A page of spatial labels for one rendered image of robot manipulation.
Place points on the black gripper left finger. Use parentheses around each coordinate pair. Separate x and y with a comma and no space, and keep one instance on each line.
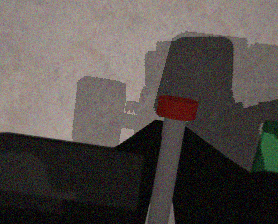
(86,180)

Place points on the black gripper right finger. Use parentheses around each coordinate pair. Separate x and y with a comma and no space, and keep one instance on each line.
(212,189)

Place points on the grey cylindrical rod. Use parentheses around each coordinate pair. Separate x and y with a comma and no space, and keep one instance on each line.
(176,111)

